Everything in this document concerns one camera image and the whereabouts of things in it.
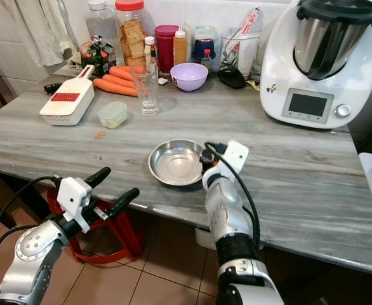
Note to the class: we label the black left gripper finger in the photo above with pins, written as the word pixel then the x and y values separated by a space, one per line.
pixel 99 175
pixel 126 199

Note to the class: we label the round stainless steel bowl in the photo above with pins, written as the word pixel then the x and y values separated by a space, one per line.
pixel 174 164

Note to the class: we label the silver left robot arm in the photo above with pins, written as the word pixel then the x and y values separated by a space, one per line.
pixel 37 251

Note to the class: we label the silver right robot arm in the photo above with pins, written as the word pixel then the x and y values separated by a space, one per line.
pixel 230 216

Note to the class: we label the red plastic stool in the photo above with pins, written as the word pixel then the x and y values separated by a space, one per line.
pixel 122 238

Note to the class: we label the small orange carrot scrap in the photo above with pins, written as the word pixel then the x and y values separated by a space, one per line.
pixel 99 135

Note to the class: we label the small translucent lidded container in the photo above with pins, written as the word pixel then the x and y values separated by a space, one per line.
pixel 113 115

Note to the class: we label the white storage bin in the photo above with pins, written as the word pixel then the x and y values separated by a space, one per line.
pixel 205 238

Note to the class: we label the white grater with red insert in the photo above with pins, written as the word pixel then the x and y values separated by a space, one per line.
pixel 66 103

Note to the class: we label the purple plastic bowl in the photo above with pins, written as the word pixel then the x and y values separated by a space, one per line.
pixel 189 77

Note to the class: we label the small black rounded object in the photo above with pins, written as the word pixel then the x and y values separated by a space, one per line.
pixel 232 77

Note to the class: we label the orange carrot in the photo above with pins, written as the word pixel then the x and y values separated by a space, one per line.
pixel 122 74
pixel 135 68
pixel 116 88

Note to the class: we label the clear drinking glass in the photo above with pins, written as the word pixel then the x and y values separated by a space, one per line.
pixel 146 89

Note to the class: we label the grey wooden dining table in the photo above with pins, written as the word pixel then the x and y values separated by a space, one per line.
pixel 306 184

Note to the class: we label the white food processor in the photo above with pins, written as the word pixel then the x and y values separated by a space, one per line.
pixel 278 70

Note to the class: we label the orange sauce bottle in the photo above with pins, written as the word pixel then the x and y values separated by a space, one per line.
pixel 180 46

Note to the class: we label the clear jar with packet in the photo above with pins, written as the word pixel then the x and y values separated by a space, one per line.
pixel 241 47

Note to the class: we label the magenta plastic tumbler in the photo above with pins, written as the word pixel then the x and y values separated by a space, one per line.
pixel 166 47

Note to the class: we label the small white-capped sauce bottle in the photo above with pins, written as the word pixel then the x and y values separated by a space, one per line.
pixel 150 49

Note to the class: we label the red-lidded cracker jar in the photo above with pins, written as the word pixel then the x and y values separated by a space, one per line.
pixel 131 35

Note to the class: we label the clear white-capped plastic bottle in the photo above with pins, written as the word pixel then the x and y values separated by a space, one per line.
pixel 100 24

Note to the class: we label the pale hanging towel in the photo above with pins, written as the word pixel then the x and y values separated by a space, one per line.
pixel 43 28

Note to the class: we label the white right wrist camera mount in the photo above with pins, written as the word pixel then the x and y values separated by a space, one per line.
pixel 235 157

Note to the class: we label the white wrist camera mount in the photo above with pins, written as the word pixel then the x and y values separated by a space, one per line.
pixel 235 157
pixel 73 200

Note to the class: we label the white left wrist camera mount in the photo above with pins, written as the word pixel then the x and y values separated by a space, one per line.
pixel 73 200

